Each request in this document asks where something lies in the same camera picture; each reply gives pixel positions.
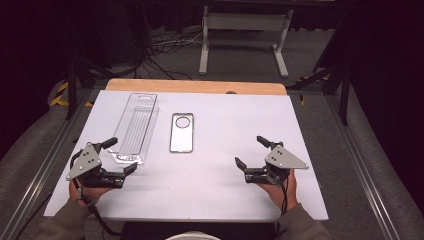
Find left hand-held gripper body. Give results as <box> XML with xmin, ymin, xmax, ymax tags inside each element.
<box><xmin>65</xmin><ymin>141</ymin><xmax>127</xmax><ymax>190</ymax></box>

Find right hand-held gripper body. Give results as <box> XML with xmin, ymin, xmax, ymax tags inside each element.
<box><xmin>244</xmin><ymin>141</ymin><xmax>310</xmax><ymax>186</ymax></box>

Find person's right hand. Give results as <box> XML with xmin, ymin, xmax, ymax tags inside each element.
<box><xmin>258</xmin><ymin>169</ymin><xmax>299</xmax><ymax>211</ymax></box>

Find person's left hand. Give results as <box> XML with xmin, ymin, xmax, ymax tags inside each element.
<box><xmin>68</xmin><ymin>179</ymin><xmax>113</xmax><ymax>206</ymax></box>

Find white table mat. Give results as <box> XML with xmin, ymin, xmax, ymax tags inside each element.
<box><xmin>44</xmin><ymin>90</ymin><xmax>330</xmax><ymax>224</ymax></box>

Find clear plastic packaging box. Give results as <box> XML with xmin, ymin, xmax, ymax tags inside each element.
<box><xmin>107</xmin><ymin>92</ymin><xmax>160</xmax><ymax>166</ymax></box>

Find clear phone case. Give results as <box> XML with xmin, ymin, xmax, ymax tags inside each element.
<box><xmin>169</xmin><ymin>112</ymin><xmax>195</xmax><ymax>154</ymax></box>

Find person's dark clothing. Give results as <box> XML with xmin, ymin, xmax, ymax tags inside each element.
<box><xmin>119</xmin><ymin>221</ymin><xmax>279</xmax><ymax>240</ymax></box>

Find black metal stand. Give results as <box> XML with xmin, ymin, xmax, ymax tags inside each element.
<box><xmin>64</xmin><ymin>58</ymin><xmax>116</xmax><ymax>122</ymax></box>
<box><xmin>286</xmin><ymin>59</ymin><xmax>353</xmax><ymax>127</ymax></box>

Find white rounded object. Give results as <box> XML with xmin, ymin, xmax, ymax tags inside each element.
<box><xmin>164</xmin><ymin>231</ymin><xmax>212</xmax><ymax>240</ymax></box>

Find wooden board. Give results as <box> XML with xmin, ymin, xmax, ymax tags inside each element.
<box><xmin>105</xmin><ymin>78</ymin><xmax>288</xmax><ymax>96</ymax></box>

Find white metal stand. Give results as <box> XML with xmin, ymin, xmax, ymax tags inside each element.
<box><xmin>198</xmin><ymin>5</ymin><xmax>295</xmax><ymax>79</ymax></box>

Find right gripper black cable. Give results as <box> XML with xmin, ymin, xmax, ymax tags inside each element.
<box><xmin>275</xmin><ymin>174</ymin><xmax>290</xmax><ymax>234</ymax></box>

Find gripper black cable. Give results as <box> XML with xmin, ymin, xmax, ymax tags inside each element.
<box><xmin>69</xmin><ymin>149</ymin><xmax>122</xmax><ymax>237</ymax></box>
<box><xmin>275</xmin><ymin>174</ymin><xmax>290</xmax><ymax>234</ymax></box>

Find aluminium rail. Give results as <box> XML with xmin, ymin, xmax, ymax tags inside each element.
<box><xmin>324</xmin><ymin>94</ymin><xmax>403</xmax><ymax>240</ymax></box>
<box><xmin>0</xmin><ymin>87</ymin><xmax>96</xmax><ymax>240</ymax></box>

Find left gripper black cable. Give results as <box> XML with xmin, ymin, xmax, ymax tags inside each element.
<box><xmin>69</xmin><ymin>149</ymin><xmax>122</xmax><ymax>237</ymax></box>

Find bundle of floor cables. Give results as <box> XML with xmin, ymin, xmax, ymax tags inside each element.
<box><xmin>133</xmin><ymin>28</ymin><xmax>261</xmax><ymax>81</ymax></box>

